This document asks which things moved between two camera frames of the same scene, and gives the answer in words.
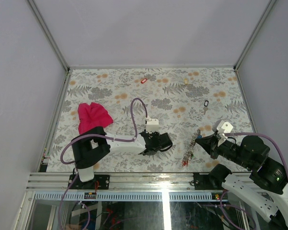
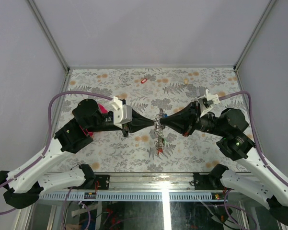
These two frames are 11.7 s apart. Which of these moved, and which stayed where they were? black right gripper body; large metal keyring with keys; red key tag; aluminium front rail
Moved: black right gripper body; large metal keyring with keys
Stayed: aluminium front rail; red key tag
